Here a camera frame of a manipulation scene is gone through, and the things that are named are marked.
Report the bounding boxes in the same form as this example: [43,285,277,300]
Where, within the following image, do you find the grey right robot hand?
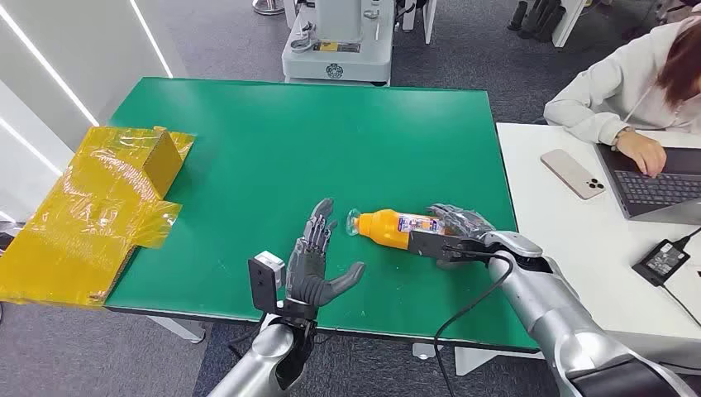
[426,203,497,270]

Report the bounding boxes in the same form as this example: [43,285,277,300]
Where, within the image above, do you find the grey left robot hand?
[284,198,366,308]

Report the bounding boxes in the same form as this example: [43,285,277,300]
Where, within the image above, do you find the orange bottle with clear cap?
[346,208,447,251]

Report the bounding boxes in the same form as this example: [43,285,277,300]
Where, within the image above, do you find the beige smartphone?
[540,149,606,201]

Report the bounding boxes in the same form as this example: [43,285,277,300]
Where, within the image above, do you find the white desk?
[454,121,701,376]

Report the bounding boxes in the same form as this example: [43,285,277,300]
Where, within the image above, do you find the green table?
[103,76,541,352]

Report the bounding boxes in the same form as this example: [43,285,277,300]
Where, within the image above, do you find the grey laptop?
[594,143,701,226]

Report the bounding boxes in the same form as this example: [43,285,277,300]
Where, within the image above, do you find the person's hand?
[616,130,668,179]

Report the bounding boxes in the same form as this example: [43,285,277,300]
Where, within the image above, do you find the person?
[543,5,701,179]

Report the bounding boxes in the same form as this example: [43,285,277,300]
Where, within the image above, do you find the black power adapter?
[631,238,691,288]

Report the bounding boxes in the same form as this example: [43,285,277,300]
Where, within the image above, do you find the white furniture legs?
[402,0,437,45]

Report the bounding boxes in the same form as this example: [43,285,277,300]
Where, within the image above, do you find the white partition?
[551,0,587,49]

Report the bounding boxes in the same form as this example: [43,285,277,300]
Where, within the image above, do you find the yellow taped cardboard box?
[0,126,197,308]

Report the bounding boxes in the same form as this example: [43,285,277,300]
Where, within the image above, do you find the chrome stand base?
[251,0,286,17]

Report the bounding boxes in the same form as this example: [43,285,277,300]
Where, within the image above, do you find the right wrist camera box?
[408,230,486,263]

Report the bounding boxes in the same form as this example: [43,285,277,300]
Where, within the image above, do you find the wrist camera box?
[408,230,486,263]
[247,251,287,322]

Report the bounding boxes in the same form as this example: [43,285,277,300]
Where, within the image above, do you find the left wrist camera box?
[247,251,287,322]

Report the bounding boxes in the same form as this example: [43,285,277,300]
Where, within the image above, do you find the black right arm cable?
[433,246,516,397]

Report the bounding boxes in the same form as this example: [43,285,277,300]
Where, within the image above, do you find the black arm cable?
[433,246,516,397]
[227,312,269,355]

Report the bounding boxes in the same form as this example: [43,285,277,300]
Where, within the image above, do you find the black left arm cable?
[227,312,269,355]

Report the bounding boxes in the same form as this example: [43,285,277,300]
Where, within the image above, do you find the black adapter cable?
[660,227,701,328]

